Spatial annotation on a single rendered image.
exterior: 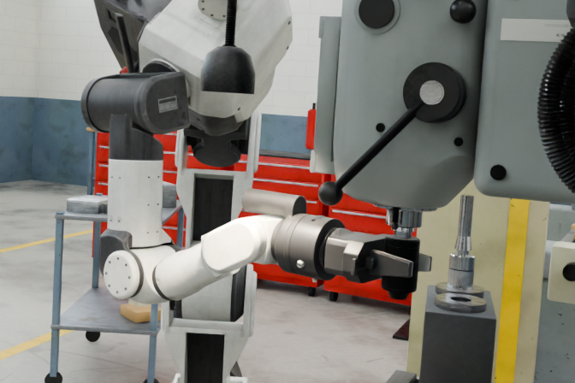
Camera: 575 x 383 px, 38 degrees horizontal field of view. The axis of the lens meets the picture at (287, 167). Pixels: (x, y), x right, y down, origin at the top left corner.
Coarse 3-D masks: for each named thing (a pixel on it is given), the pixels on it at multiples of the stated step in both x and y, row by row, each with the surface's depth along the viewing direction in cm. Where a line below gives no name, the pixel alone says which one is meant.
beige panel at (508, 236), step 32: (480, 192) 277; (448, 224) 282; (480, 224) 278; (512, 224) 274; (544, 224) 271; (448, 256) 282; (480, 256) 279; (512, 256) 275; (544, 256) 275; (512, 288) 275; (416, 320) 287; (512, 320) 276; (416, 352) 288; (512, 352) 276
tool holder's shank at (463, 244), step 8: (464, 200) 155; (472, 200) 155; (464, 208) 155; (472, 208) 156; (464, 216) 155; (464, 224) 156; (464, 232) 156; (456, 240) 157; (464, 240) 156; (456, 248) 156; (464, 248) 156
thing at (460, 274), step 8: (456, 264) 155; (464, 264) 155; (472, 264) 156; (448, 272) 157; (456, 272) 155; (464, 272) 155; (472, 272) 156; (448, 280) 157; (456, 280) 156; (464, 280) 155; (472, 280) 156; (456, 288) 156; (464, 288) 155; (472, 288) 157
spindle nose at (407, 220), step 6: (390, 210) 110; (390, 216) 110; (402, 216) 109; (408, 216) 109; (414, 216) 109; (420, 216) 110; (390, 222) 110; (402, 222) 109; (408, 222) 109; (414, 222) 109; (420, 222) 110
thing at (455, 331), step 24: (432, 288) 161; (480, 288) 158; (432, 312) 143; (456, 312) 144; (480, 312) 145; (432, 336) 143; (456, 336) 142; (480, 336) 142; (432, 360) 144; (456, 360) 143; (480, 360) 142
